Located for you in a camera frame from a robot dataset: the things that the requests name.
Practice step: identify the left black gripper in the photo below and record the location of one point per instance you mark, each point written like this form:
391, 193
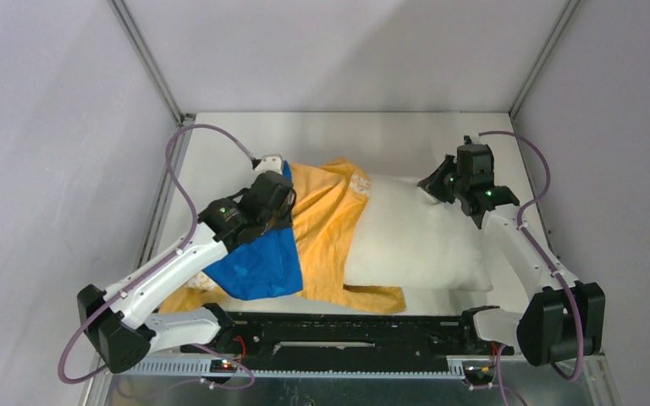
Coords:
285, 219

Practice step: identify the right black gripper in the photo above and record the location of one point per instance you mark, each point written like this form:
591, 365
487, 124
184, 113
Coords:
432, 183

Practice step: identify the yellow and blue pillowcase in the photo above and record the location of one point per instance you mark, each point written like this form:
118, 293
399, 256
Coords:
306, 259

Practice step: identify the white pillow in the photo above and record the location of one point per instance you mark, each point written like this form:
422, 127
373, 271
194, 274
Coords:
405, 238

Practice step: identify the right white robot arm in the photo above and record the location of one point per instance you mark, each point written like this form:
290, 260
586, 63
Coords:
563, 321

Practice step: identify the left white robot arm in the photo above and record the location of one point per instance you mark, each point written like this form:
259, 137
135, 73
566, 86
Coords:
244, 242

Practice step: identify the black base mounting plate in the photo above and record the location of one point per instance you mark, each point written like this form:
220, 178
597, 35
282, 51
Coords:
281, 342

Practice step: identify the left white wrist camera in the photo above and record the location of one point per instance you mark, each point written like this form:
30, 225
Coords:
268, 163

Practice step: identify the aluminium frame rail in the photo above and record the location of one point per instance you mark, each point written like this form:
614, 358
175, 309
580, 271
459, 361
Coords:
189, 376

